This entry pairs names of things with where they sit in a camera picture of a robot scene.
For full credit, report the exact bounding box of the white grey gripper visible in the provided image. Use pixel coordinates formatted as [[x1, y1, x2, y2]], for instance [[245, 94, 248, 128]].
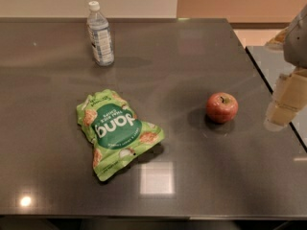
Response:
[[264, 5, 307, 131]]

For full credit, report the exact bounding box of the green rice chip bag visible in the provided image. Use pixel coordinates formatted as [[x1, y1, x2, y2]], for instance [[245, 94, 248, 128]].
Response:
[[77, 89, 164, 181]]

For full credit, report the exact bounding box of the blue plastic water bottle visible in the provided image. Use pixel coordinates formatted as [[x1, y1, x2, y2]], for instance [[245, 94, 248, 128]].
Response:
[[86, 1, 114, 66]]

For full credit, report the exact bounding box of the grey side table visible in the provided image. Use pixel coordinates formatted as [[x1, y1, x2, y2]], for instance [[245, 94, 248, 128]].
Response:
[[246, 46, 307, 148]]

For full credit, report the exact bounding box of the red apple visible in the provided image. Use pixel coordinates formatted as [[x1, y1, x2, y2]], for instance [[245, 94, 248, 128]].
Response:
[[206, 92, 239, 124]]

